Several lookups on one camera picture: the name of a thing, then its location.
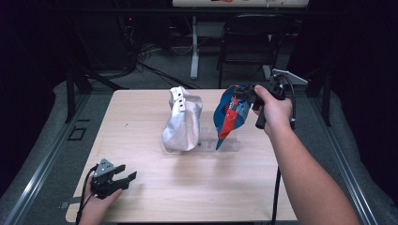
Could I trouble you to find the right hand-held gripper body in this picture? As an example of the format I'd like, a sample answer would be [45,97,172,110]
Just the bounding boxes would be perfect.
[250,68,309,130]

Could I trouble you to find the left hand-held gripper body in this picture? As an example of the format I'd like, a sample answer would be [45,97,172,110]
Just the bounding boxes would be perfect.
[90,157,130,200]

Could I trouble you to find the blue and orange cap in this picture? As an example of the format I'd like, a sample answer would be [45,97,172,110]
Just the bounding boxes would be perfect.
[212,83,252,151]

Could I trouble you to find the white cap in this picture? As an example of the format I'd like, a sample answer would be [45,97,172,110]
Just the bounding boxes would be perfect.
[161,85,204,153]

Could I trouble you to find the person's right hand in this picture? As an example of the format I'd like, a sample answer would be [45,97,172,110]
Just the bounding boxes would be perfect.
[253,84,295,139]

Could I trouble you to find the person's left hand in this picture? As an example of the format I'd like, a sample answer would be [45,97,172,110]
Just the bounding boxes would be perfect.
[79,177,124,225]

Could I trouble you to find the grey tape strip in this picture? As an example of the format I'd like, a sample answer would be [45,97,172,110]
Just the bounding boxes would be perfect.
[59,196,83,210]

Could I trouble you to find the black folding chair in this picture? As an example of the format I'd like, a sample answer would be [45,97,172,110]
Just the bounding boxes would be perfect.
[216,12,290,89]

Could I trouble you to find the white desk leg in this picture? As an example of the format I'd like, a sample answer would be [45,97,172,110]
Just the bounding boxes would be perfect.
[190,15,200,81]

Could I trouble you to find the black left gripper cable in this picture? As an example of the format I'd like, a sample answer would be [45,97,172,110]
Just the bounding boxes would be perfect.
[75,164,99,225]

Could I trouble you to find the aluminium floor rail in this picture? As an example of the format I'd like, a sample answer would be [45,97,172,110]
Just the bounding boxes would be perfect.
[3,93,92,225]
[309,97,379,225]

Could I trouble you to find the black floor cables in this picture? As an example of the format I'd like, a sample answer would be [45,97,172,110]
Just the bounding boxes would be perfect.
[118,15,201,90]

